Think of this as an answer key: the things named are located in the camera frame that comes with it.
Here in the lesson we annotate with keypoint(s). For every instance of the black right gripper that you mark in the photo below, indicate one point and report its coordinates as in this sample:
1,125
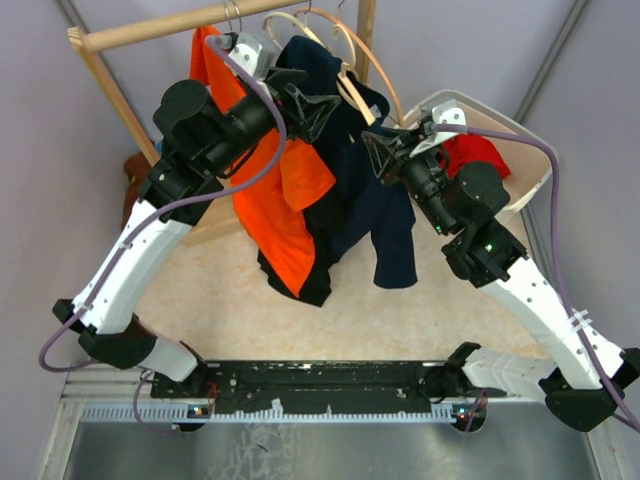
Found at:
384,148

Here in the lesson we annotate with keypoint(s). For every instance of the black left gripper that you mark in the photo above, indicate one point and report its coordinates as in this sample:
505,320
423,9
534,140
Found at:
312,112

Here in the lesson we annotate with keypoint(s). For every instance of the navy t shirt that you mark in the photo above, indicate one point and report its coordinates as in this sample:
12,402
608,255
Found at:
359,204

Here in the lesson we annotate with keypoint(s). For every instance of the red t shirt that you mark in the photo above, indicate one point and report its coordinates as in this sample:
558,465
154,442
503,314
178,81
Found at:
465,149

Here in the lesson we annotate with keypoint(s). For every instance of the black orange t shirt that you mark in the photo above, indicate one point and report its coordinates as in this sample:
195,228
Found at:
295,254

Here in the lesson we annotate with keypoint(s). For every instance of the cream plastic hook hanger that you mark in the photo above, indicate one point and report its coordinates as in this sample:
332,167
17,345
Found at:
345,86

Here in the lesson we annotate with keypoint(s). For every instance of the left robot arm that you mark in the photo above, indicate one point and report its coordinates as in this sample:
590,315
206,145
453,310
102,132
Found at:
200,145

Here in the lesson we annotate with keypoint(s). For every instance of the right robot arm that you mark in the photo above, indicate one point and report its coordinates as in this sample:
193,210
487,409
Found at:
584,379

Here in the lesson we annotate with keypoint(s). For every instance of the white plastic hanger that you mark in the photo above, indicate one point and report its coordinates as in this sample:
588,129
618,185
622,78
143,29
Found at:
227,20

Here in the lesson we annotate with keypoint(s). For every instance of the wooden clothes rack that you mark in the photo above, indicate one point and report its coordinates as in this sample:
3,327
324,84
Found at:
136,49

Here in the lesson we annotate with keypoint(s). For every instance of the white laundry basket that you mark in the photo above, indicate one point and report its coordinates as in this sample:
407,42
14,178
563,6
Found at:
530,167

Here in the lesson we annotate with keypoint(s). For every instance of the brown cloth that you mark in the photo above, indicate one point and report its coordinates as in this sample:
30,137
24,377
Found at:
136,169

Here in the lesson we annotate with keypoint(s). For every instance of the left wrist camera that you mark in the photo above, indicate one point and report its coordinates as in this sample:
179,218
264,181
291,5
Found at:
255,55

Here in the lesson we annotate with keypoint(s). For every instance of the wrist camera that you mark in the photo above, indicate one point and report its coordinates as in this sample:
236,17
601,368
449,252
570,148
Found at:
255,55
438,123

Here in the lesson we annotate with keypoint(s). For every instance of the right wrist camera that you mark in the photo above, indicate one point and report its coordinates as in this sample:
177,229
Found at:
438,123

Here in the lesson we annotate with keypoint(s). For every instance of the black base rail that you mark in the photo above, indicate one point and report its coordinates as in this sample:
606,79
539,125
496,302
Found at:
307,388

